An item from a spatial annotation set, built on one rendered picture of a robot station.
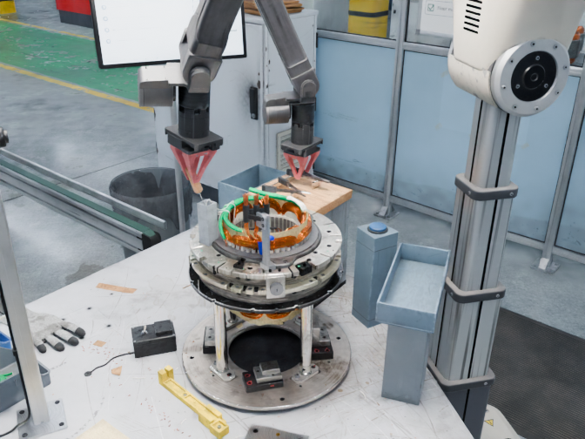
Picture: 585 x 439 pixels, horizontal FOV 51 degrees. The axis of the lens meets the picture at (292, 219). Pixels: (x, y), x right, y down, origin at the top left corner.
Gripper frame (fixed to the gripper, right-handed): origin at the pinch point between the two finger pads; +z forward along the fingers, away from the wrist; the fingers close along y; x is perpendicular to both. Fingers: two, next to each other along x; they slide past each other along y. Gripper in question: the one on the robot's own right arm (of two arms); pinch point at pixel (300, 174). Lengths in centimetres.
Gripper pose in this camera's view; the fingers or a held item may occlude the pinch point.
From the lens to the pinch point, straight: 161.3
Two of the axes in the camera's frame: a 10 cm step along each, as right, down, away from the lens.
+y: -6.0, 3.7, -7.1
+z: -0.2, 8.8, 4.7
